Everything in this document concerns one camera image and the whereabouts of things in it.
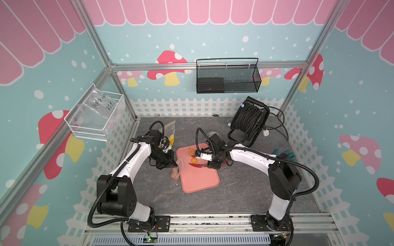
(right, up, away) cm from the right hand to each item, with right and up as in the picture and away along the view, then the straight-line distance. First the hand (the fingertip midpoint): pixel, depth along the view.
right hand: (210, 160), depth 89 cm
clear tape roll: (+2, +16, +17) cm, 24 cm away
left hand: (-18, -2, -10) cm, 21 cm away
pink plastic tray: (-9, -11, -1) cm, 14 cm away
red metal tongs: (-7, -3, -2) cm, 7 cm away
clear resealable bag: (-26, +18, +10) cm, 33 cm away
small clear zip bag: (-18, -4, -8) cm, 20 cm away
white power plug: (+40, +16, +17) cm, 46 cm away
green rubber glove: (+52, +2, +7) cm, 53 cm away
